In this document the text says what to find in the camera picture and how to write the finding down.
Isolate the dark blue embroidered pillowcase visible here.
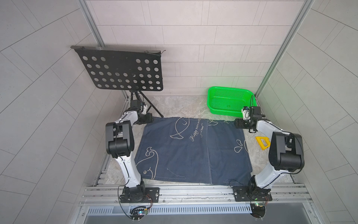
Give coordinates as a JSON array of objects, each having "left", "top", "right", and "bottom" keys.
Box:
[{"left": 135, "top": 117, "right": 253, "bottom": 186}]

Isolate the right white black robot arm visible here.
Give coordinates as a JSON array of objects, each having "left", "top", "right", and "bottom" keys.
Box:
[{"left": 235, "top": 106, "right": 305, "bottom": 197}]

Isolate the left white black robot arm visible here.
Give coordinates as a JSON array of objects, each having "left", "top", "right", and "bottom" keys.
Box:
[{"left": 105, "top": 99, "right": 153, "bottom": 197}]

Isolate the yellow plastic triangle piece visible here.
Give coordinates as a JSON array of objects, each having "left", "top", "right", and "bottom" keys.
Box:
[{"left": 255, "top": 136, "right": 271, "bottom": 150}]

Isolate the green plastic basket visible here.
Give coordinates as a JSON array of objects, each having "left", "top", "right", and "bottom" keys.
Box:
[{"left": 207, "top": 86, "right": 257, "bottom": 118}]

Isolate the black perforated music stand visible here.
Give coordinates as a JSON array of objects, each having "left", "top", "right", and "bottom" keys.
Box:
[{"left": 71, "top": 46, "right": 164, "bottom": 101}]

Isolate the left green circuit board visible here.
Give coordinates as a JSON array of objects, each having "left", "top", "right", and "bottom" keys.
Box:
[{"left": 130, "top": 206, "right": 149, "bottom": 221}]

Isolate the green circuit board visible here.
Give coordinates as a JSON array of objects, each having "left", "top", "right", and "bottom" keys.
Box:
[
  {"left": 250, "top": 203, "right": 266, "bottom": 219},
  {"left": 130, "top": 206, "right": 149, "bottom": 221}
]

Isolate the right green circuit board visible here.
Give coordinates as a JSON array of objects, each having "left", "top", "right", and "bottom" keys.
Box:
[{"left": 250, "top": 203, "right": 266, "bottom": 219}]

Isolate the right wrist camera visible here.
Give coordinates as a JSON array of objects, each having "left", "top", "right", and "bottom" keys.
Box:
[{"left": 241, "top": 106, "right": 250, "bottom": 120}]

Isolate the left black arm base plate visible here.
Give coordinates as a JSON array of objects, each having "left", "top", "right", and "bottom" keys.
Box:
[{"left": 119, "top": 187, "right": 160, "bottom": 203}]

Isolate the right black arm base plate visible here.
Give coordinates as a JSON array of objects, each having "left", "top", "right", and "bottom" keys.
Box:
[{"left": 232, "top": 186, "right": 272, "bottom": 202}]

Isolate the aluminium front rail frame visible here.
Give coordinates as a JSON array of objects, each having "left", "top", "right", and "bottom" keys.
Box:
[{"left": 71, "top": 183, "right": 323, "bottom": 224}]

